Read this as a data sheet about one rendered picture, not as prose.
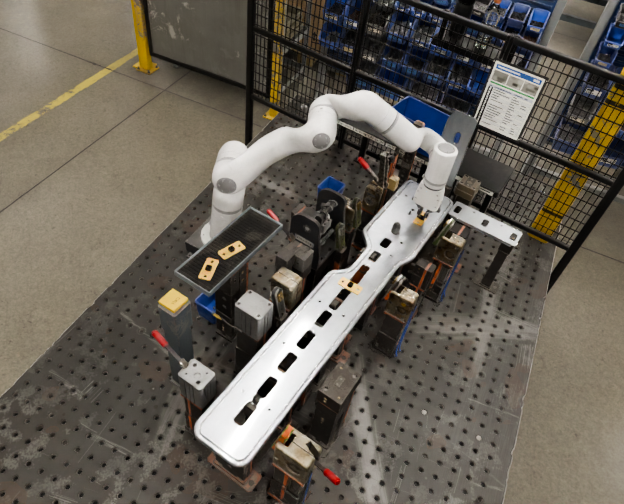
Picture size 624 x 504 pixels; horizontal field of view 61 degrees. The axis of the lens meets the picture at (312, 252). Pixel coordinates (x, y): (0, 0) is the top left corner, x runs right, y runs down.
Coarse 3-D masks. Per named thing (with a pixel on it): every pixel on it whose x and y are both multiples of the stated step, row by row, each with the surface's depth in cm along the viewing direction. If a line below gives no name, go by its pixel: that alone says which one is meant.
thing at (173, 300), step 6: (168, 294) 155; (174, 294) 155; (180, 294) 155; (162, 300) 153; (168, 300) 153; (174, 300) 153; (180, 300) 154; (186, 300) 154; (168, 306) 152; (174, 306) 152; (180, 306) 153; (174, 312) 152
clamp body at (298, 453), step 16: (288, 448) 138; (304, 448) 139; (320, 448) 139; (272, 464) 147; (288, 464) 142; (304, 464) 136; (272, 480) 156; (288, 480) 151; (304, 480) 142; (272, 496) 164; (288, 496) 156; (304, 496) 155
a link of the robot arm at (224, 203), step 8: (224, 144) 200; (232, 144) 197; (240, 144) 199; (224, 152) 194; (232, 152) 194; (240, 152) 196; (216, 160) 195; (216, 192) 204; (240, 192) 205; (216, 200) 203; (224, 200) 202; (232, 200) 203; (240, 200) 205; (216, 208) 206; (224, 208) 204; (232, 208) 204; (240, 208) 208
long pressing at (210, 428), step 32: (384, 224) 207; (416, 224) 209; (384, 256) 196; (320, 288) 182; (288, 320) 172; (352, 320) 175; (288, 352) 164; (320, 352) 166; (256, 384) 156; (288, 384) 157; (224, 416) 148; (256, 416) 150; (224, 448) 143; (256, 448) 144
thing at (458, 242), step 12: (444, 240) 200; (456, 240) 199; (444, 252) 203; (456, 252) 200; (444, 264) 207; (456, 264) 206; (432, 276) 215; (444, 276) 212; (432, 288) 219; (444, 288) 217; (432, 300) 222
